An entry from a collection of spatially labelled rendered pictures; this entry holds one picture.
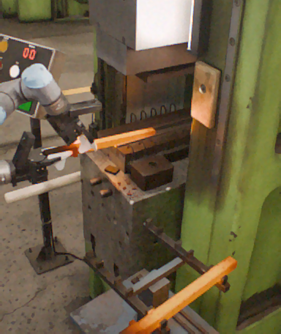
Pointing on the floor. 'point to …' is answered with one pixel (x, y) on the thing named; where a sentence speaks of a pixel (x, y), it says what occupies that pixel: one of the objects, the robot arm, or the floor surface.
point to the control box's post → (42, 193)
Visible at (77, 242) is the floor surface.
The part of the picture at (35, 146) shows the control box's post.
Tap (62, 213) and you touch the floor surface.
